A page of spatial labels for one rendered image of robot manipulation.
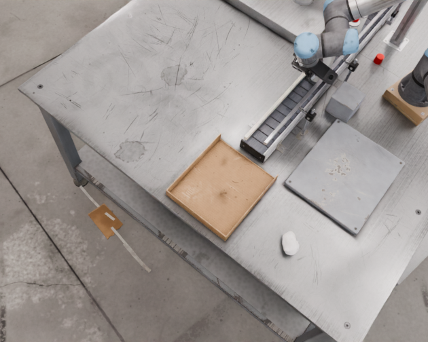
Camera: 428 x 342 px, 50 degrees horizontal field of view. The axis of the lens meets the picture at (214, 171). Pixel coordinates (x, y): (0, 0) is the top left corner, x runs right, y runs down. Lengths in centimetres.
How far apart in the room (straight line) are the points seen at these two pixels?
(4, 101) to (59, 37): 56
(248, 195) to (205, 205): 16
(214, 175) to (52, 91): 70
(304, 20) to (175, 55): 57
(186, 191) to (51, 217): 110
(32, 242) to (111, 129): 97
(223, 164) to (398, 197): 64
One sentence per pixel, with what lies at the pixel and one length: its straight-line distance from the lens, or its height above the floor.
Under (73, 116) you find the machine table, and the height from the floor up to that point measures 83.
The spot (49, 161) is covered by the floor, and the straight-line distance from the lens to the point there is 267.
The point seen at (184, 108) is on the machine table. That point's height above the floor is 83.
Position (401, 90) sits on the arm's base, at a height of 90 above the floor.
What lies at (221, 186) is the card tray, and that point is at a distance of 160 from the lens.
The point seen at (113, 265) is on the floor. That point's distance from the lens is 238.
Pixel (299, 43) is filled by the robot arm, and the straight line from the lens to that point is 147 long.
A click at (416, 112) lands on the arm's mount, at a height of 88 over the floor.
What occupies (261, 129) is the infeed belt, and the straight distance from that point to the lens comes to 168.
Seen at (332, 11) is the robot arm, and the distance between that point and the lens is 157.
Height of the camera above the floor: 228
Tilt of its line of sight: 63 degrees down
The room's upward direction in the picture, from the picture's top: 9 degrees clockwise
